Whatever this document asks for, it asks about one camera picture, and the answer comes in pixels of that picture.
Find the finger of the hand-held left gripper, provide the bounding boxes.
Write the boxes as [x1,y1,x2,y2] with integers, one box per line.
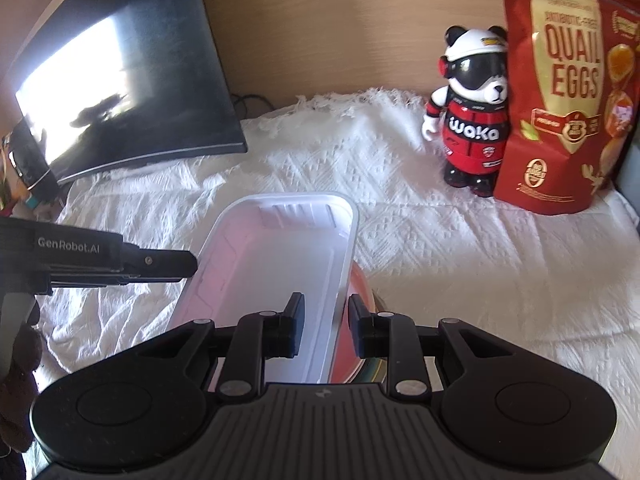
[121,245,199,281]
[50,271,187,291]

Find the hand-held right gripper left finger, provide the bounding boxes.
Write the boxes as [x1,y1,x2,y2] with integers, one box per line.
[142,292,307,399]

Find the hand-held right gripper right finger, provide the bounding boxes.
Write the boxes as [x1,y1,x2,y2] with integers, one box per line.
[347,294,502,398]

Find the white bowl with orange rim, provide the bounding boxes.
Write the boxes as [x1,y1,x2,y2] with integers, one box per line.
[340,260,388,383]

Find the red and white rectangular dish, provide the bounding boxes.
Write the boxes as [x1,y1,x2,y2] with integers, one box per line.
[172,191,360,386]

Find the person's left hand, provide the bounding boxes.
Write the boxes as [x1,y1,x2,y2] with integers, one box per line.
[0,304,46,457]

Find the black device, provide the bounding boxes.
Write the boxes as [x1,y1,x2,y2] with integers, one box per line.
[7,122,62,207]

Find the white textured cloth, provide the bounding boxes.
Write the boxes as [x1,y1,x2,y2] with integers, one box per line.
[25,87,640,480]

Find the black computer monitor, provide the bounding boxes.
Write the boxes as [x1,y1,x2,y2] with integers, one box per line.
[9,0,250,185]

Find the panda figurine in red suit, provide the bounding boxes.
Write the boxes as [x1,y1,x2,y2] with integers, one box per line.
[424,25,512,199]

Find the red snack bag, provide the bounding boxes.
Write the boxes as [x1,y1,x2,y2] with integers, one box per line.
[492,0,640,217]

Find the black cable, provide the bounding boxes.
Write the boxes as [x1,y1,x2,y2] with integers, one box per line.
[231,92,274,112]

